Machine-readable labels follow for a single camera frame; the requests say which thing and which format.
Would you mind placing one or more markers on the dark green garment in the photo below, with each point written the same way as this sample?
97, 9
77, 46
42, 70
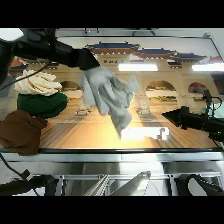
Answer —
41, 105

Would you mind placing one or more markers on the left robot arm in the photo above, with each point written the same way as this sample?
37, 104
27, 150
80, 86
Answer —
40, 49

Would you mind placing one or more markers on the cream garment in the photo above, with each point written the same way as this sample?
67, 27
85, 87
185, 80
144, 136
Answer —
38, 83

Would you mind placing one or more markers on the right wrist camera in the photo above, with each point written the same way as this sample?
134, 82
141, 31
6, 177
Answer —
207, 97

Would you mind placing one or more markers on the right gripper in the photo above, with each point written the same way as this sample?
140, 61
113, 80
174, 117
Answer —
182, 118

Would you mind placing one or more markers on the grey T-shirt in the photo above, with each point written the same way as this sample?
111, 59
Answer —
110, 96

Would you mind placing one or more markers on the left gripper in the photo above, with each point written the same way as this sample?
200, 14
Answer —
86, 59

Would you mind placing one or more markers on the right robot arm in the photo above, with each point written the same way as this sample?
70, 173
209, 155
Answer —
208, 124

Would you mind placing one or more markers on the silver frame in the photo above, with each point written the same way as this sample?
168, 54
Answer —
133, 157

